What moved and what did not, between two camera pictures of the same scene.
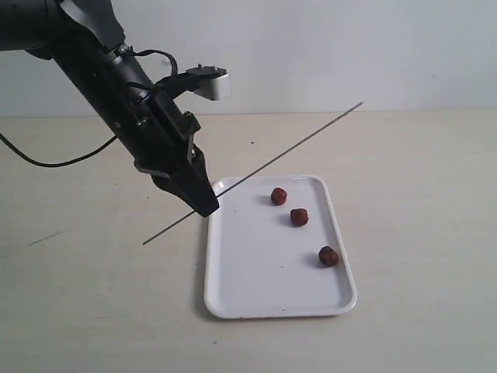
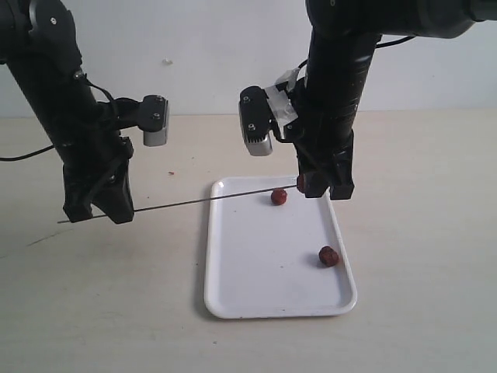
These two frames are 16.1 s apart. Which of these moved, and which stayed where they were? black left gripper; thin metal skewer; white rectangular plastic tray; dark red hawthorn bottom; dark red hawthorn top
Moved: thin metal skewer; black left gripper
Stayed: white rectangular plastic tray; dark red hawthorn bottom; dark red hawthorn top
